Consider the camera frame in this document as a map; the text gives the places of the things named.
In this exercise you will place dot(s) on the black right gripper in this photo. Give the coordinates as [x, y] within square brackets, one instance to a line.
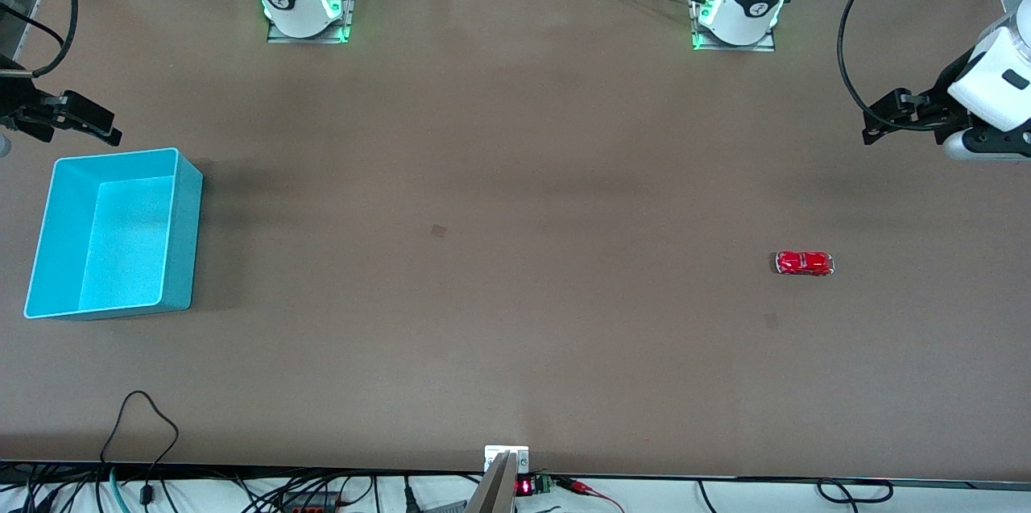
[18, 105]

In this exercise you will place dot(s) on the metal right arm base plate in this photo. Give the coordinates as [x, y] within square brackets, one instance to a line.
[314, 34]

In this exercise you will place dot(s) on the red beetle toy car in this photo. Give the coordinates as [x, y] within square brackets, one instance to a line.
[804, 262]

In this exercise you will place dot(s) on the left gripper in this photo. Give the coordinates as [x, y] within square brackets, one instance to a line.
[932, 107]

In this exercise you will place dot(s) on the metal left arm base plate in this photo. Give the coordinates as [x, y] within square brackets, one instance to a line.
[765, 44]

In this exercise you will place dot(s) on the dark power strip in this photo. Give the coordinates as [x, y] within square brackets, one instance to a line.
[310, 503]

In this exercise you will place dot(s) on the blue plastic box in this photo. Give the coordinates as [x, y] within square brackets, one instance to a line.
[121, 239]

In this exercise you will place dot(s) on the silver camera mount bracket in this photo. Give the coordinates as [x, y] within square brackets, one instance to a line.
[503, 481]

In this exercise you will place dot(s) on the red digit display module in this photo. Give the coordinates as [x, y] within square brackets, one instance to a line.
[525, 486]

